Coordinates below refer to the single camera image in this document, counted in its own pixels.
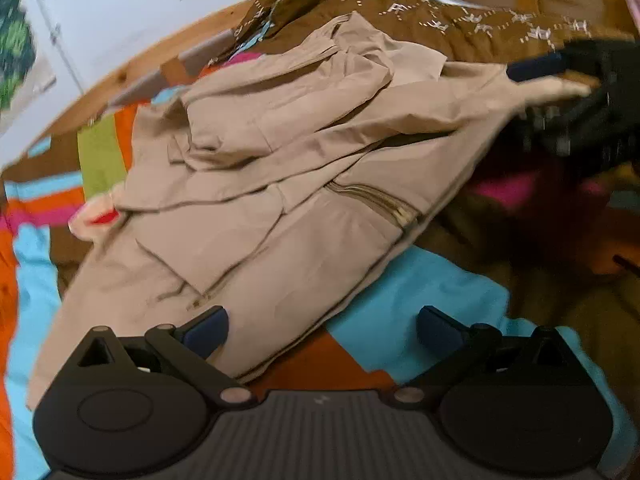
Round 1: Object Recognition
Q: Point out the white wall pipe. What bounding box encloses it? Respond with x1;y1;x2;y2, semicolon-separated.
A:
30;0;87;92

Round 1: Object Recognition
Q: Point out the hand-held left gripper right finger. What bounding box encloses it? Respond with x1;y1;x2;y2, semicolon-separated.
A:
392;305;583;406

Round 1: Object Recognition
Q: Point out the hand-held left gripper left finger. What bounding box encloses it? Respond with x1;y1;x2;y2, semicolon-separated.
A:
62;306;256;408

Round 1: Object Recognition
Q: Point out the wooden bed frame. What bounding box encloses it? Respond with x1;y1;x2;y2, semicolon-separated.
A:
50;0;640;136

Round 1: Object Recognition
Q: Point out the silvery plastic strip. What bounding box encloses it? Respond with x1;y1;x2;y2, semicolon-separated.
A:
424;0;482;12

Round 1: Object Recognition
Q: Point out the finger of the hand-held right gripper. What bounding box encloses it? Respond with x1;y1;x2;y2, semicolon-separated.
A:
522;100;601;153
507;52;568;83

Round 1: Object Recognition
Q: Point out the multicoloured patchwork bedsheet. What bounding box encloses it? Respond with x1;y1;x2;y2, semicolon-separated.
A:
0;95;631;480

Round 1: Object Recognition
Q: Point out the beige hooded jacket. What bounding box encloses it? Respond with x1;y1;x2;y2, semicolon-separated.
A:
27;10;593;411

